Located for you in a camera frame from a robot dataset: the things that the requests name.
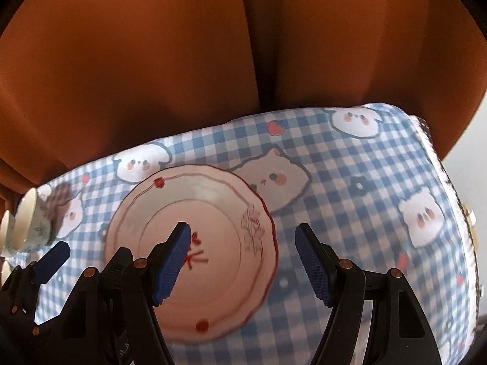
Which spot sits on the orange curtain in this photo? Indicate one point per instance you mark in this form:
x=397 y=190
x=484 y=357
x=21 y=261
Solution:
x=82 y=79

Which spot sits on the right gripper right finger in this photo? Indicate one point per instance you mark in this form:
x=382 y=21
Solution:
x=340 y=285

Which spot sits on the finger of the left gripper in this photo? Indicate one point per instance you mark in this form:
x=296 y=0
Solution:
x=110 y=278
x=51 y=262

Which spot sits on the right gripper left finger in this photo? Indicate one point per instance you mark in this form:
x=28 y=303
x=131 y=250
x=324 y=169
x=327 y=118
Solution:
x=147 y=282

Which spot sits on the blue checkered cartoon tablecloth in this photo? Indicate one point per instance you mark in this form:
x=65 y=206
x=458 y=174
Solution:
x=366 y=179

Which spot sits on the white red-trimmed plate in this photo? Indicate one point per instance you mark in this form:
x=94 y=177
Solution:
x=232 y=259

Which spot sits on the blue floral bowl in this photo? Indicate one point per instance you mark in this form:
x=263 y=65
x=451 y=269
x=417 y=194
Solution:
x=7 y=247
x=33 y=225
x=5 y=271

